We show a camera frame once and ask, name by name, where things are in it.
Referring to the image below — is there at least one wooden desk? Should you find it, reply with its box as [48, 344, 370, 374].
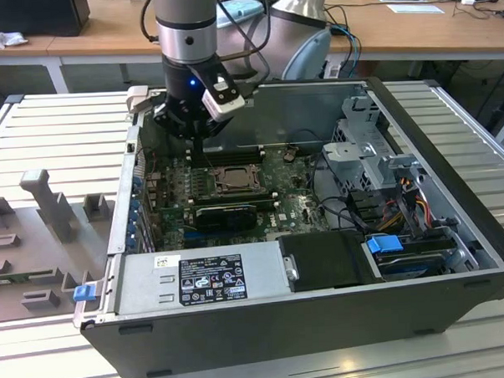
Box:
[0, 0, 504, 83]

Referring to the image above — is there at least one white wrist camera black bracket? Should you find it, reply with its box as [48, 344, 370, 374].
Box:
[186, 60, 247, 120]

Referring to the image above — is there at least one black box on desk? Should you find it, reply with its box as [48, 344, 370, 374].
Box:
[0, 0, 92, 41]

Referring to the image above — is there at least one hard disk drive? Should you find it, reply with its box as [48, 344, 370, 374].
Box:
[375, 251, 445, 282]

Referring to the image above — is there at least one metal socket cover frame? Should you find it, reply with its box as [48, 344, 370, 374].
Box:
[211, 163, 265, 194]

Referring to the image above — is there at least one CPU socket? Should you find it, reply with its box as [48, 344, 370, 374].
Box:
[208, 162, 265, 195]

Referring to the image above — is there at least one grey metal drive cage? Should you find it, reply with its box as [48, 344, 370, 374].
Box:
[319, 92, 421, 196]

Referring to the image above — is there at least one grey case latch handle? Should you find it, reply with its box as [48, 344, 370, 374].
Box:
[125, 84, 151, 116]

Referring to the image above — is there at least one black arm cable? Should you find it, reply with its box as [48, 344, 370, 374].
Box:
[139, 0, 274, 89]

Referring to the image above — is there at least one yellow red wire bundle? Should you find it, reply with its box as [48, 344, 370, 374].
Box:
[376, 192, 431, 231]

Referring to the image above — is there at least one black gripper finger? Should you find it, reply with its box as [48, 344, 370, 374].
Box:
[202, 113, 235, 139]
[152, 96, 206, 169]

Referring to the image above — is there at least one blue cable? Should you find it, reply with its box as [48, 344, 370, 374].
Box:
[332, 23, 364, 66]

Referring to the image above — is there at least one crumpled white paper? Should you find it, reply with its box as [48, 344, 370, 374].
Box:
[0, 20, 30, 50]

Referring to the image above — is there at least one black open PC case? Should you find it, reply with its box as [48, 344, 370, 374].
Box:
[63, 69, 504, 378]

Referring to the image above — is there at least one silver square CPU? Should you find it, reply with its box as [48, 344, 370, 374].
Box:
[222, 167, 253, 187]

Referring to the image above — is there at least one black looped cable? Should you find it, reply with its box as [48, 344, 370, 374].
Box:
[310, 149, 366, 234]

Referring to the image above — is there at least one blue plastic latch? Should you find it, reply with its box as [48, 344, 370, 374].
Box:
[72, 283, 95, 304]

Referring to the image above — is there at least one grey power supply unit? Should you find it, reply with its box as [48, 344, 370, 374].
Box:
[110, 239, 293, 315]

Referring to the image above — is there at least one black graphics card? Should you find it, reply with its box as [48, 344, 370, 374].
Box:
[192, 202, 259, 234]

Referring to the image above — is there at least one grey parts rack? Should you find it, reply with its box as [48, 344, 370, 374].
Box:
[0, 165, 117, 323]

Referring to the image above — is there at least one green motherboard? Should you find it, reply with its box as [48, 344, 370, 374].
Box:
[144, 146, 334, 253]

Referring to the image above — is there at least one blue disk carrier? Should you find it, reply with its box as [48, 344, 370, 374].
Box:
[365, 232, 404, 257]

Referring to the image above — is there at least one black plastic shroud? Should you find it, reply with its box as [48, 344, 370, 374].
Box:
[277, 228, 385, 294]

